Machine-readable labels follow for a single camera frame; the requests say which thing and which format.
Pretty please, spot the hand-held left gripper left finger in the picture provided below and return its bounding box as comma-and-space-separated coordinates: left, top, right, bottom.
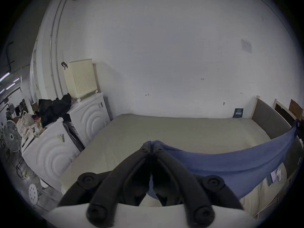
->
57, 142, 152, 225

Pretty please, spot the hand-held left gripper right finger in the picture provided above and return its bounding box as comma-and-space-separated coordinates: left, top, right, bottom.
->
152, 142, 244, 225

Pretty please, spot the blue garment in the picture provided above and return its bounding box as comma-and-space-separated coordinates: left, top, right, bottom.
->
146, 119, 300, 201

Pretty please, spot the bed with beige sheet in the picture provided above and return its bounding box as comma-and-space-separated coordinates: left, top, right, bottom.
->
59, 114, 288, 219

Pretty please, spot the white washing machine with basket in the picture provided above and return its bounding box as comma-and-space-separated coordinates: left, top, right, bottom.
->
61, 58, 111, 147

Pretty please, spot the white washing machine with clothes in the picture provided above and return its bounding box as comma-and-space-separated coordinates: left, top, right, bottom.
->
16, 93, 82, 192

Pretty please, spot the white round stool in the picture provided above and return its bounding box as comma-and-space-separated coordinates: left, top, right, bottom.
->
28, 184, 38, 204

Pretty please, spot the grey padded headboard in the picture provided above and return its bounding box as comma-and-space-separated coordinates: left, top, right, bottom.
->
251, 95, 304, 177

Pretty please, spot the white standing fan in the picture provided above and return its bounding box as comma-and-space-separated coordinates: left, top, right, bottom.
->
2, 120, 22, 153

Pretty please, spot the white paper notice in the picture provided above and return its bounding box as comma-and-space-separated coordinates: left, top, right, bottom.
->
241, 39, 253, 54

